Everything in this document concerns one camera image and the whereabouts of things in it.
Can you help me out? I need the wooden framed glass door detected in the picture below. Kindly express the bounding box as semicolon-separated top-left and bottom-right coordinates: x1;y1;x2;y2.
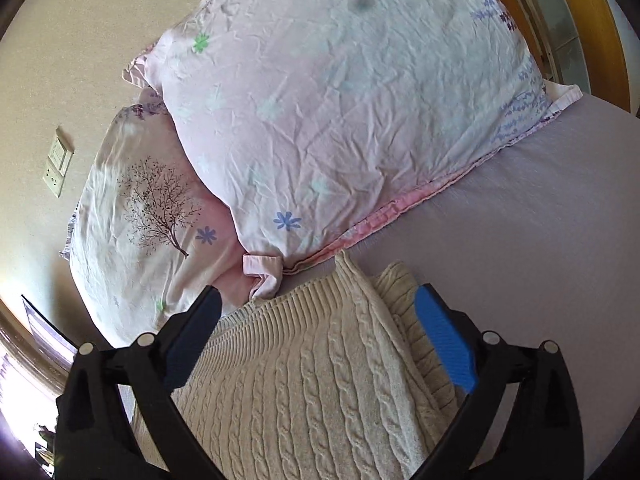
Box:
501;0;639;116

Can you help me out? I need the pink floral pillow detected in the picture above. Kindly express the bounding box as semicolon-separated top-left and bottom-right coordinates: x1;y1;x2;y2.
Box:
122;0;582;297

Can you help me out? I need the beige cable knit sweater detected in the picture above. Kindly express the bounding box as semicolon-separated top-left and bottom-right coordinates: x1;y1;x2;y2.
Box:
172;255;458;479

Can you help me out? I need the pink tree print pillow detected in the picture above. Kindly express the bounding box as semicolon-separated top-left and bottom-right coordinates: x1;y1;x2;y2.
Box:
67;88;256;348

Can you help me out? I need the lavender bed sheet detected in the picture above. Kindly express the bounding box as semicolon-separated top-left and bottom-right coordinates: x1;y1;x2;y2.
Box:
274;94;640;480

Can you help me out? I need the beige wall switch panel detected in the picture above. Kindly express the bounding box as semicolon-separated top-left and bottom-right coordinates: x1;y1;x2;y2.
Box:
42;126;74;197

